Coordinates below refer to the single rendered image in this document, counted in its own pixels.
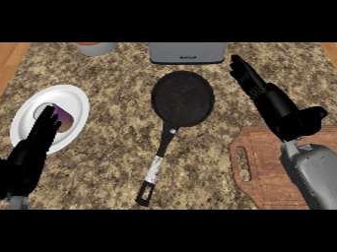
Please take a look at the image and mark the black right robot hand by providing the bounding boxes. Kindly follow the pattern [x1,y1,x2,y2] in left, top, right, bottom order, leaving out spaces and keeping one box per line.
[228,54,330,143]

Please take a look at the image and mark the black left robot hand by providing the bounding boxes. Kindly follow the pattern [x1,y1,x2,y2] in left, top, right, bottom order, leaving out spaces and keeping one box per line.
[0,105,62,201]

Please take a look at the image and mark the brown wooden cutting board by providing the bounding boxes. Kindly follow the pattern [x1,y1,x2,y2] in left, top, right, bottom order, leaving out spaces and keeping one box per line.
[228,124,337,211]

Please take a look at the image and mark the black frying pan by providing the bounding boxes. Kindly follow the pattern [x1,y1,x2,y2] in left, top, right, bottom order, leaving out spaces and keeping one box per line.
[135,70,216,208]

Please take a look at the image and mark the purple and yellow can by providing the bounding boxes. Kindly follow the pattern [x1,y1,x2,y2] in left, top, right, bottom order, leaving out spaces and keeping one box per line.
[34,101,77,134]

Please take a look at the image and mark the white oval plate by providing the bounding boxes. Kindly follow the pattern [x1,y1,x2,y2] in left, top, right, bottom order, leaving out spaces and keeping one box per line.
[9,84,92,156]

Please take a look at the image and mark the grey toaster appliance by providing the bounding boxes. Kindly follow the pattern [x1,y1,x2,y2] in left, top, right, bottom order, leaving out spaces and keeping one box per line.
[147,42,229,65]

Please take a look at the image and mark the grey pot with orange rim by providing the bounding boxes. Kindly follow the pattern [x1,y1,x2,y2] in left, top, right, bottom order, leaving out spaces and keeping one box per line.
[74,42,120,58]

